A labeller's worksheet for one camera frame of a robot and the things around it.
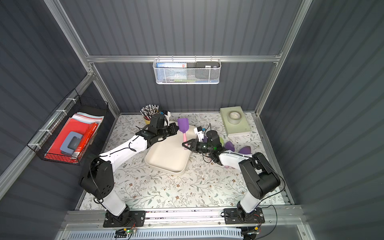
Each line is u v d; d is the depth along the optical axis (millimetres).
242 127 1081
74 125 748
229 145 999
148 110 967
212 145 714
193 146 757
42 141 610
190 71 912
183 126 896
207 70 826
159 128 693
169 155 984
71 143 667
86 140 688
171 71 904
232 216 718
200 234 771
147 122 967
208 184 847
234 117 1114
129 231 693
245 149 992
